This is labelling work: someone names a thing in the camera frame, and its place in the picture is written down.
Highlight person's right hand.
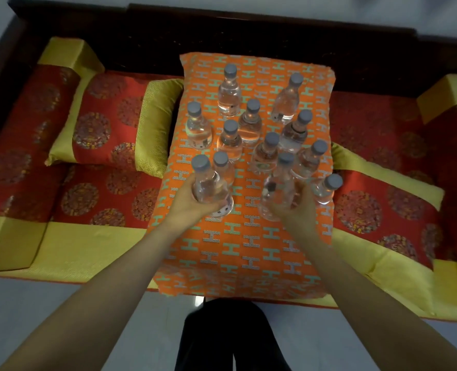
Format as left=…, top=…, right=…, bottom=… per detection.
left=267, top=180, right=320, bottom=244

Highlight red yellow silk pillow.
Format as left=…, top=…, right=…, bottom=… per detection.
left=329, top=142, right=446, bottom=302
left=44, top=71, right=185, bottom=178

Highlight person's black trousers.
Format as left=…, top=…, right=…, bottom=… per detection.
left=174, top=298, right=293, bottom=371

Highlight person's right forearm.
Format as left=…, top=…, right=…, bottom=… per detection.
left=288, top=227, right=457, bottom=371

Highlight person's left hand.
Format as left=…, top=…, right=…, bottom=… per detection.
left=159, top=173, right=229, bottom=238

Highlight orange patterned cloth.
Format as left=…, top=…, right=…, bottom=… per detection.
left=146, top=52, right=337, bottom=302

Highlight group of clear water bottles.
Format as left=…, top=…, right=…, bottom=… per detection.
left=185, top=63, right=344, bottom=207

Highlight person's left forearm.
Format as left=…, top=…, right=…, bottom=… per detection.
left=0, top=223, right=179, bottom=371

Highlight grey-capped water bottle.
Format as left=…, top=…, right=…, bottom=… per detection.
left=258, top=151, right=297, bottom=223
left=191, top=154, right=235, bottom=219

